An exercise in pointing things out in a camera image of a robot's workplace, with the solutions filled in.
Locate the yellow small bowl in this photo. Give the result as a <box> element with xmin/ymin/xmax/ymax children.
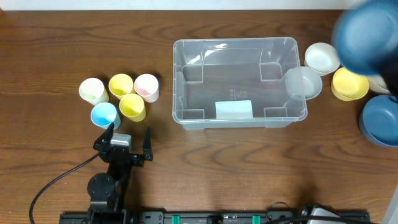
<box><xmin>331</xmin><ymin>67</ymin><xmax>369</xmax><ymax>101</ymax></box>

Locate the dark blue bowl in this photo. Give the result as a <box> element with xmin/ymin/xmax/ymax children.
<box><xmin>359</xmin><ymin>95</ymin><xmax>397</xmax><ymax>147</ymax></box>
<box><xmin>332</xmin><ymin>0</ymin><xmax>397</xmax><ymax>75</ymax></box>

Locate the clear plastic storage container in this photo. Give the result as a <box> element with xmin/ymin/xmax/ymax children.
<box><xmin>172</xmin><ymin>37</ymin><xmax>308</xmax><ymax>129</ymax></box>

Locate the yellow plastic cup front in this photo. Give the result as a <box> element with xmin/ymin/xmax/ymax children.
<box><xmin>119</xmin><ymin>93</ymin><xmax>146</xmax><ymax>122</ymax></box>

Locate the cream plastic cup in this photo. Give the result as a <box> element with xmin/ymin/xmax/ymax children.
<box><xmin>78</xmin><ymin>78</ymin><xmax>109</xmax><ymax>106</ymax></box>

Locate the beige large bowl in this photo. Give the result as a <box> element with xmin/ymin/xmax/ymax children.
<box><xmin>367</xmin><ymin>75</ymin><xmax>390</xmax><ymax>95</ymax></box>

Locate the white label sticker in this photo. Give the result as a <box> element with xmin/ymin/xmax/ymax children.
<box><xmin>215</xmin><ymin>100</ymin><xmax>253</xmax><ymax>119</ymax></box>

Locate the yellow plastic cup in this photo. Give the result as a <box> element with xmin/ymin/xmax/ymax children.
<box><xmin>119</xmin><ymin>93</ymin><xmax>146</xmax><ymax>122</ymax></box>
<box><xmin>108</xmin><ymin>73</ymin><xmax>135</xmax><ymax>100</ymax></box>

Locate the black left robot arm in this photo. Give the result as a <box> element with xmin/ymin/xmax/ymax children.
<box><xmin>87</xmin><ymin>123</ymin><xmax>153</xmax><ymax>223</ymax></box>

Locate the yellow plastic cup rear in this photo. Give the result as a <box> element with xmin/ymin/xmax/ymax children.
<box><xmin>108</xmin><ymin>73</ymin><xmax>135</xmax><ymax>100</ymax></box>

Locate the light blue plastic cup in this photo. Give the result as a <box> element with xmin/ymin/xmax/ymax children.
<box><xmin>90</xmin><ymin>103</ymin><xmax>121</xmax><ymax>130</ymax></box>

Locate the white small bowl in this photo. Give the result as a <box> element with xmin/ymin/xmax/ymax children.
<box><xmin>304</xmin><ymin>42</ymin><xmax>340</xmax><ymax>76</ymax></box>

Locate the pink plastic cup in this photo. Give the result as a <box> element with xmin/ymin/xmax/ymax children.
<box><xmin>134</xmin><ymin>73</ymin><xmax>159</xmax><ymax>103</ymax></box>

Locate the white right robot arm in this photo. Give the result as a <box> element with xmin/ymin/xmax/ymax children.
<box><xmin>299</xmin><ymin>187</ymin><xmax>397</xmax><ymax>224</ymax></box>

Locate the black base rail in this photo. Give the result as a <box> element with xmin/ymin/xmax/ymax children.
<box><xmin>58</xmin><ymin>210</ymin><xmax>371</xmax><ymax>224</ymax></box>

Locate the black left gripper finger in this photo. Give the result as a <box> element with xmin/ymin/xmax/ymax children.
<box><xmin>142</xmin><ymin>128</ymin><xmax>153</xmax><ymax>161</ymax></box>
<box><xmin>93</xmin><ymin>123</ymin><xmax>114</xmax><ymax>152</ymax></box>

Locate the grey small bowl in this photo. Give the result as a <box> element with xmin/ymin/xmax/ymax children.
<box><xmin>285</xmin><ymin>67</ymin><xmax>323</xmax><ymax>100</ymax></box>

